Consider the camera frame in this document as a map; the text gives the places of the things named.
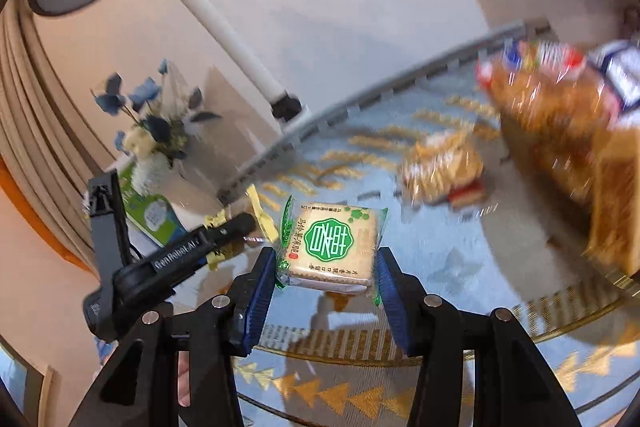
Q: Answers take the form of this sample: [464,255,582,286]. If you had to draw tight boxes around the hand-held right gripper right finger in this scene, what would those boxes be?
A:
[375,247,583,427]

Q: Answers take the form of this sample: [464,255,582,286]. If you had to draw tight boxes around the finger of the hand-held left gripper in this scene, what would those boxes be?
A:
[87,169,133,288]
[200,213,257,254]

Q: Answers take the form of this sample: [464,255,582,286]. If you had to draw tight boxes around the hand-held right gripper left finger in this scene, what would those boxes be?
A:
[70,247,278,427]

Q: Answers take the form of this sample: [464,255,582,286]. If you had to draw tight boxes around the yellow sachet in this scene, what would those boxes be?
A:
[204,184,279,270]

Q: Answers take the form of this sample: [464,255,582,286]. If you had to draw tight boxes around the green biscuit packet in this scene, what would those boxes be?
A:
[275,194,390,308]

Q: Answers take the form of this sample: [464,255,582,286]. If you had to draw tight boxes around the red striped noodle snack packet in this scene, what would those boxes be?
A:
[475,38,626,208]

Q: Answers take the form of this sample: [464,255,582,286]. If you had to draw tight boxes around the blue and white snack packet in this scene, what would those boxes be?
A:
[587,39,640,128]

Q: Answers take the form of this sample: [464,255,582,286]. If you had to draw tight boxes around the person's left hand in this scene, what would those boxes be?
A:
[176,349,192,408]

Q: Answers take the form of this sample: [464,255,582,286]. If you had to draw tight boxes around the blue patterned tablecloth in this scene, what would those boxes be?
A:
[95,19,640,427]

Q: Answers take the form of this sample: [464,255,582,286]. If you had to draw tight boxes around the blue and white artificial flowers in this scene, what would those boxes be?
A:
[90,59,223,198]

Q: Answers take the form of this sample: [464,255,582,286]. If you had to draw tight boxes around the beige curtain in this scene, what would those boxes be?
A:
[0,2,116,278]

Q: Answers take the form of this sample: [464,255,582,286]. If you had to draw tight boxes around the clear bag of small biscuits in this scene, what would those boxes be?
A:
[402,129,486,208]

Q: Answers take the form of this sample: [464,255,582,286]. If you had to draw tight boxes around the white desk lamp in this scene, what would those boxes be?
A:
[30,0,306,124]

